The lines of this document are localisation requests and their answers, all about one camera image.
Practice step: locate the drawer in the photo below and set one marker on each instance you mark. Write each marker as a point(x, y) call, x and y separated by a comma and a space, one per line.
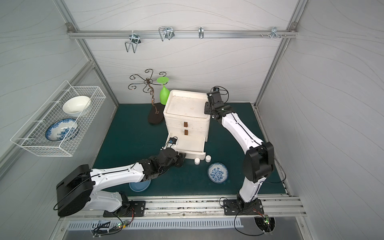
point(192, 146)

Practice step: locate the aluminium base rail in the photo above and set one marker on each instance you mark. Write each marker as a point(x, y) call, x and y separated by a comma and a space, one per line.
point(211, 206)

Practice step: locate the white bowl in basket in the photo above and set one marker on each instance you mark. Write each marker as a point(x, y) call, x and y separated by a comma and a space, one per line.
point(76, 106)

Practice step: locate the white wire basket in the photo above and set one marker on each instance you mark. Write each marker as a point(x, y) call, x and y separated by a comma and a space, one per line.
point(31, 136)

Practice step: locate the green plastic wine glass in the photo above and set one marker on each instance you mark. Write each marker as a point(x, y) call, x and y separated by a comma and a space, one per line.
point(164, 93)

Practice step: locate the plain blue bowl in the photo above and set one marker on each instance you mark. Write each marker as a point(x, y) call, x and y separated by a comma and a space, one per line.
point(140, 186)

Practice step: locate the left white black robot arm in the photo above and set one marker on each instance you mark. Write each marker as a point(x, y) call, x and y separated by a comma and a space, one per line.
point(86, 189)

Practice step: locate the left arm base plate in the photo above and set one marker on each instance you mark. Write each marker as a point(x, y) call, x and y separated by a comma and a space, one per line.
point(136, 209)

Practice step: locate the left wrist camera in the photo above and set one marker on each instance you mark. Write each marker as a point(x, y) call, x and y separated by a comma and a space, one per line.
point(173, 140)

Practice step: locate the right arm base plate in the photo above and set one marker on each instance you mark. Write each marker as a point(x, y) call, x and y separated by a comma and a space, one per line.
point(237, 207)

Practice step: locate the white paint can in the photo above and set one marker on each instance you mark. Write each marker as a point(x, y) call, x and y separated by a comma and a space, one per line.
point(197, 161)
point(208, 158)

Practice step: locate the aluminium top rail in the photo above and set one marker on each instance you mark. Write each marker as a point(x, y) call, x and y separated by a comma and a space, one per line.
point(192, 34)

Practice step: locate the blue white patterned bowl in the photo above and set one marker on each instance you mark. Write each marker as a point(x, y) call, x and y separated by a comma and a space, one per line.
point(218, 173)

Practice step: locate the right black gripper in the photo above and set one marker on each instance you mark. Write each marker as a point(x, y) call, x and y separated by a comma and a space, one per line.
point(208, 107)

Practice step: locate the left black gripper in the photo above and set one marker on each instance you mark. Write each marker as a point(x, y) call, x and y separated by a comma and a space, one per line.
point(179, 158)

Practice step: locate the white three-drawer cabinet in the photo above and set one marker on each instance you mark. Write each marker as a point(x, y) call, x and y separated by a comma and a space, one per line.
point(184, 114)

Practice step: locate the blue patterned bowl in basket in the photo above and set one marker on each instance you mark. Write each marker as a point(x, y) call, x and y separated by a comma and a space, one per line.
point(65, 128)

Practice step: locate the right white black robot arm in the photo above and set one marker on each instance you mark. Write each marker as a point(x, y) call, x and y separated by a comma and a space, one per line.
point(259, 161)

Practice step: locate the brown metal cup rack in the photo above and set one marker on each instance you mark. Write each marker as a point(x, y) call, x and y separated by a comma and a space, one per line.
point(156, 114)

